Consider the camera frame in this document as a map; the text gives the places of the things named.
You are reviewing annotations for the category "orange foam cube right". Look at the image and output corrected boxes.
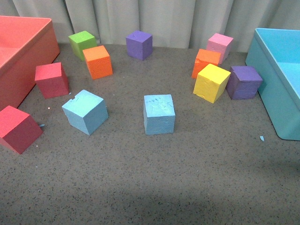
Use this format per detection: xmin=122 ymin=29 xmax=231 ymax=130
xmin=191 ymin=49 xmax=221 ymax=79

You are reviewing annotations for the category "red foam cube front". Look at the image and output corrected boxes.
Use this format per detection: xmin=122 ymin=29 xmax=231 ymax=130
xmin=0 ymin=106 xmax=43 ymax=154

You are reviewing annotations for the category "red plastic bin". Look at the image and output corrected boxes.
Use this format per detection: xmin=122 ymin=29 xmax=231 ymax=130
xmin=0 ymin=16 xmax=60 ymax=109

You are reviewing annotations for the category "orange foam cube left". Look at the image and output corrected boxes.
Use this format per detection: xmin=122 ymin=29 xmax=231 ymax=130
xmin=82 ymin=45 xmax=113 ymax=80

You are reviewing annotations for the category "light blue plastic bin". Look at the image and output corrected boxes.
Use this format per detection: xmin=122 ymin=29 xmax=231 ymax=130
xmin=246 ymin=28 xmax=300 ymax=141

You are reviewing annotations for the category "purple foam cube back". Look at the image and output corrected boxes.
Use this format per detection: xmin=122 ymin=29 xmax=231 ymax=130
xmin=126 ymin=30 xmax=153 ymax=60

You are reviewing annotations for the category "red foam cube back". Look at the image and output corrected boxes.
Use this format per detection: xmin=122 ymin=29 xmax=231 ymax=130
xmin=35 ymin=62 xmax=69 ymax=99

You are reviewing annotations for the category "orange foam cube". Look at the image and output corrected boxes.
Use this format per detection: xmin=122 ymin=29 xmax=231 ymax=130
xmin=191 ymin=49 xmax=221 ymax=79
xmin=82 ymin=45 xmax=113 ymax=80

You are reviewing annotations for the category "red foam cube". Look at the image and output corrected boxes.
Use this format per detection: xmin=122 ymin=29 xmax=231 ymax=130
xmin=35 ymin=62 xmax=69 ymax=99
xmin=0 ymin=106 xmax=43 ymax=154

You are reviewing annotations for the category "pink foam cube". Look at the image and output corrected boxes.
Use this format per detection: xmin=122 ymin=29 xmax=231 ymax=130
xmin=206 ymin=33 xmax=234 ymax=64

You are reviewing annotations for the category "grey pleated curtain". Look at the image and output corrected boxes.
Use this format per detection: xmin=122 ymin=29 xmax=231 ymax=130
xmin=0 ymin=0 xmax=300 ymax=52

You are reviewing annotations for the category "yellow foam cube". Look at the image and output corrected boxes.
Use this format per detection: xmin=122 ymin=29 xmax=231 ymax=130
xmin=193 ymin=64 xmax=231 ymax=103

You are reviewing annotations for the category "light blue notched foam cube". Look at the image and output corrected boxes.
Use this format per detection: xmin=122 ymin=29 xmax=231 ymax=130
xmin=62 ymin=90 xmax=109 ymax=135

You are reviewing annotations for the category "green foam cube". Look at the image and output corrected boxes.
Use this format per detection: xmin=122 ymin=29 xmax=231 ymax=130
xmin=68 ymin=31 xmax=97 ymax=61

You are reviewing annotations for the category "purple foam cube near bin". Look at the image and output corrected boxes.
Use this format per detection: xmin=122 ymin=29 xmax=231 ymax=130
xmin=226 ymin=66 xmax=263 ymax=100

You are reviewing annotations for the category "light blue dented foam cube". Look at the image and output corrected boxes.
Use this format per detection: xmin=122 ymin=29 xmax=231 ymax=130
xmin=143 ymin=94 xmax=175 ymax=135

